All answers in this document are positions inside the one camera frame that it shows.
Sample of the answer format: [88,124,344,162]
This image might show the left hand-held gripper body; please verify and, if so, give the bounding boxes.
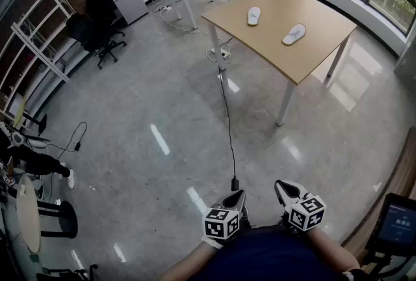
[201,204,253,242]

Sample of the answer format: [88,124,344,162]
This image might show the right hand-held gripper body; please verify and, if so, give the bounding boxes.
[281,194,327,234]

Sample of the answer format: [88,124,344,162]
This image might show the white slipper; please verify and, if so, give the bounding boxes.
[281,23,307,46]
[246,7,263,26]

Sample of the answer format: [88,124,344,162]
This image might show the person's right forearm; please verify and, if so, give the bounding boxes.
[305,227,360,274]

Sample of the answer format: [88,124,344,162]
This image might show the person's left forearm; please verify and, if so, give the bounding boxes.
[159,242,218,281]

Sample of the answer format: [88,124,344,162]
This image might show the person's navy shirt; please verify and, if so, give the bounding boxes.
[187,224,368,281]

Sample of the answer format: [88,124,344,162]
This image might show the black tablet screen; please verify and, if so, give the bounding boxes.
[367,193,416,254]

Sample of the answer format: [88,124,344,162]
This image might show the black tablet stand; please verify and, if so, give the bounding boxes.
[359,248,416,281]

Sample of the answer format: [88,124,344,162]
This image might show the brown wooden boards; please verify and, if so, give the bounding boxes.
[339,126,416,253]

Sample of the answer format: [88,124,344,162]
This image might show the wooden table with white legs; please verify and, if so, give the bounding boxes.
[200,0,358,127]

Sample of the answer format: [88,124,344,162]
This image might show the grey metal cabinet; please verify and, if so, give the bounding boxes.
[393,24,416,99]

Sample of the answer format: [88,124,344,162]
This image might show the round table with black base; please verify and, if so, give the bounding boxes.
[16,174,79,254]

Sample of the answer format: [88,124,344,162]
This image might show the white shelf rack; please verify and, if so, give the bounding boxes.
[0,0,77,126]

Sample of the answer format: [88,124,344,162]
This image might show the white wrist strap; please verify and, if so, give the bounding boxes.
[201,235,224,250]

